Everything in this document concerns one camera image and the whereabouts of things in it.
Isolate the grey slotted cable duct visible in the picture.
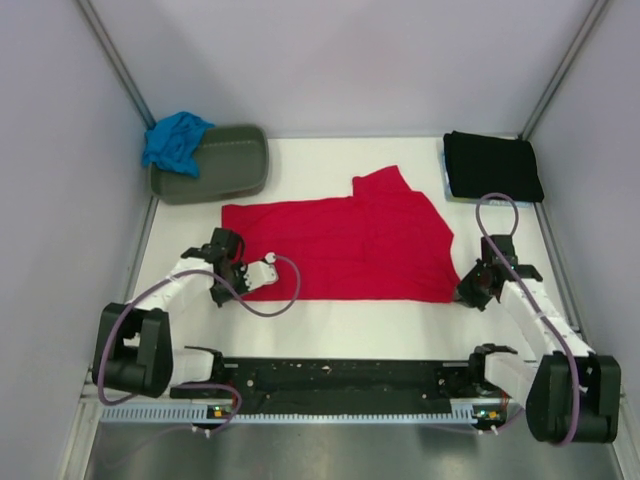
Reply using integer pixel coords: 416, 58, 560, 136
100, 402, 506, 425

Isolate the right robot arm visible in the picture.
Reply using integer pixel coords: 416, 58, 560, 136
454, 235, 621, 445

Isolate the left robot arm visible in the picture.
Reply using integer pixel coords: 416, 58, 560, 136
92, 228, 248, 406

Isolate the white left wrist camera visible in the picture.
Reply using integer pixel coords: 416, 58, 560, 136
241, 252, 279, 293

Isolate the black folded t shirt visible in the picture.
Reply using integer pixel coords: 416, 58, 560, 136
443, 131, 544, 203

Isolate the grey plastic bin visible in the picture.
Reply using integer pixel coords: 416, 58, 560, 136
148, 124, 270, 205

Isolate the blue crumpled t shirt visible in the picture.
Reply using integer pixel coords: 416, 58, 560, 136
141, 111, 214, 178

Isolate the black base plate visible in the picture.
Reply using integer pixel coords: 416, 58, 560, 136
168, 355, 516, 415

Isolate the red t shirt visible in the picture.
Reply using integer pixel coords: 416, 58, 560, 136
221, 166, 459, 303

